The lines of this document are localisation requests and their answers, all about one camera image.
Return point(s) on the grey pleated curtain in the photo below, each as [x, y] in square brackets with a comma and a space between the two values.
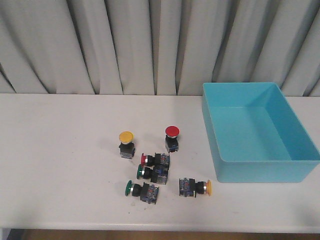
[158, 47]

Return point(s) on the lying yellow push button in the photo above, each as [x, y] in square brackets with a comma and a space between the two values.
[189, 187]

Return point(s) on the yellow push button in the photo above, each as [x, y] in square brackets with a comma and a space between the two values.
[127, 147]
[189, 187]

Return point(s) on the red push button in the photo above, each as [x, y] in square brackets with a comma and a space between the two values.
[171, 138]
[159, 159]

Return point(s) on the light blue plastic box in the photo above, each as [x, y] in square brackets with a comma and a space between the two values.
[254, 135]

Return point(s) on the green push button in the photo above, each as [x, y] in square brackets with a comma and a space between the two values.
[158, 174]
[147, 193]

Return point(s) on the upper green push button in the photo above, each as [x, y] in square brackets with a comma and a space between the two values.
[158, 174]

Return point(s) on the lying red push button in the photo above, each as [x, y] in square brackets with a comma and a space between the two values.
[159, 159]

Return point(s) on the lower green push button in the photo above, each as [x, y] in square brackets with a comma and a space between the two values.
[147, 193]

